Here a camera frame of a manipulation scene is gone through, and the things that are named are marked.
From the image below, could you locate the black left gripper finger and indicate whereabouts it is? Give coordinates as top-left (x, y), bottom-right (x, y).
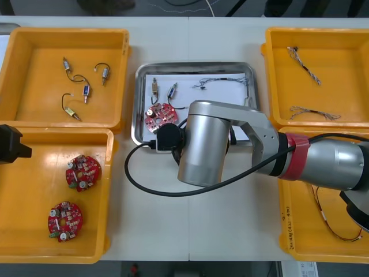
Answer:
top-left (17, 144), bottom-right (33, 159)

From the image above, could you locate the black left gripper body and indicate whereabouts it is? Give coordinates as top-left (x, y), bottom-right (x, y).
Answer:
top-left (0, 123), bottom-right (23, 165)

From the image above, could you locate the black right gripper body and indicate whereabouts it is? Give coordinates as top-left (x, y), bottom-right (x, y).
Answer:
top-left (172, 145), bottom-right (184, 166)

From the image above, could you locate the round red circuit board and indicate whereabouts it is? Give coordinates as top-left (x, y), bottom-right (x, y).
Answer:
top-left (47, 201), bottom-right (84, 243)
top-left (144, 103), bottom-right (179, 135)
top-left (65, 155), bottom-right (102, 192)

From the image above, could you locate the yellow-orange plastic bin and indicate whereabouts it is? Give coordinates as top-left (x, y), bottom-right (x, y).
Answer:
top-left (0, 27), bottom-right (132, 130)
top-left (0, 126), bottom-right (119, 265)
top-left (261, 27), bottom-right (369, 130)
top-left (278, 126), bottom-right (369, 265)

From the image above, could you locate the small metal solenoid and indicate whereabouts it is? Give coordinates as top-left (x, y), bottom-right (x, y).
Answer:
top-left (93, 62), bottom-right (112, 87)
top-left (148, 77), bottom-right (160, 105)
top-left (61, 57), bottom-right (74, 80)
top-left (61, 92), bottom-right (83, 122)

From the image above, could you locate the blue label metal solenoid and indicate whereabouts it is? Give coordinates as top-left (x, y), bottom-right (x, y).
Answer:
top-left (166, 83), bottom-right (190, 111)
top-left (71, 74), bottom-right (92, 104)

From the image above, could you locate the steel tray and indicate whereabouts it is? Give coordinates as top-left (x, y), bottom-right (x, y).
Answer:
top-left (131, 61), bottom-right (262, 147)

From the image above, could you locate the white paper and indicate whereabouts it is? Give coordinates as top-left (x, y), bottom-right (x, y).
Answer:
top-left (0, 34), bottom-right (11, 72)

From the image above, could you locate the thin harness with white tag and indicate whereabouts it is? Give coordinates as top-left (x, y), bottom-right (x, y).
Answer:
top-left (315, 186), bottom-right (364, 242)

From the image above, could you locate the white printed sheet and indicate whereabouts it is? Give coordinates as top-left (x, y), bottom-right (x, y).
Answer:
top-left (296, 261), bottom-right (319, 277)

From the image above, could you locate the blue-white twisted wire harness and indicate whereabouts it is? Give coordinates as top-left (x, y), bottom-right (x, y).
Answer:
top-left (289, 105), bottom-right (342, 121)
top-left (191, 75), bottom-right (249, 91)
top-left (287, 46), bottom-right (322, 85)

